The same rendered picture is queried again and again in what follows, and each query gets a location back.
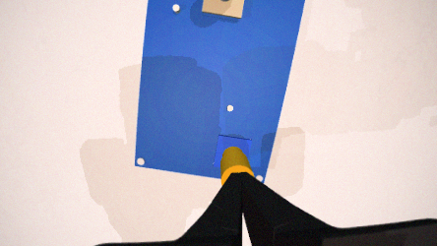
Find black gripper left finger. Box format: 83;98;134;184
95;172;243;246

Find blue circuit board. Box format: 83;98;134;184
135;0;305;185

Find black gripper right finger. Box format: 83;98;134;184
239;172;437;246

